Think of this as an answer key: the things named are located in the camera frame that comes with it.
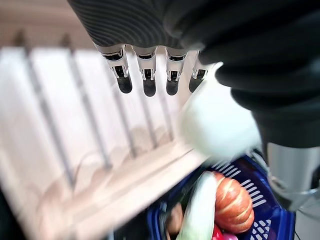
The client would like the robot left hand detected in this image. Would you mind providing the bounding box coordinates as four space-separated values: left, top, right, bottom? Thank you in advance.
66 0 320 211

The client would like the white radish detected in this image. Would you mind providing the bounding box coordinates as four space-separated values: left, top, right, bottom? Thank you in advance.
178 61 262 160

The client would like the blue plastic basket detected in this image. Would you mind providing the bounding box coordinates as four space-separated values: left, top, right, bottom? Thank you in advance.
146 153 296 240

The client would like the grey metal shelf divider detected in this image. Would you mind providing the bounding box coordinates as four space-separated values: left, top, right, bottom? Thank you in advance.
23 48 76 191
66 48 113 170

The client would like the white shelf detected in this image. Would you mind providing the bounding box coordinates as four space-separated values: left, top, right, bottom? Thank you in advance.
0 46 209 240

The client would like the orange pumpkin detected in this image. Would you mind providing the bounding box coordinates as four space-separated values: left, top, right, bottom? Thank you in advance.
212 172 255 235

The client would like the pale green white vegetable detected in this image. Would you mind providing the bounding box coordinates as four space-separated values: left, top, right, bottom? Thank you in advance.
177 171 219 240

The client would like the brown potato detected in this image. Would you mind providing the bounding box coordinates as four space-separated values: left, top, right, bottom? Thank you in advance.
166 203 186 234

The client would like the pink red fruit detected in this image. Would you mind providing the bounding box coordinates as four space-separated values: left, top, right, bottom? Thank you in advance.
212 224 241 240

